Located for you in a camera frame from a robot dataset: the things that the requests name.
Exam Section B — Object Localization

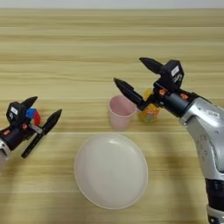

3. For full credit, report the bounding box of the pink plastic cup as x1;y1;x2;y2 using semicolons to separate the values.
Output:
108;94;137;132

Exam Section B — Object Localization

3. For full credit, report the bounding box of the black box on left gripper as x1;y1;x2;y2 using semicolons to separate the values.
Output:
6;101;29;126

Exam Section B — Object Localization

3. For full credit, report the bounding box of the orange juice bottle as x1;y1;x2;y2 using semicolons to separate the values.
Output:
137;87;161;123

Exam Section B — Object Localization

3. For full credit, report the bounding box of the white round plate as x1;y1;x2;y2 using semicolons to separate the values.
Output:
73;132;149;210

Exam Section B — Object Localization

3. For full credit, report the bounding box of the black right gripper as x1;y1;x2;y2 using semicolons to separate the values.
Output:
113;57;200;118

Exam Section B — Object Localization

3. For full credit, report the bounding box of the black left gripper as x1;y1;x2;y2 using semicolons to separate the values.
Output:
0;95;63;151

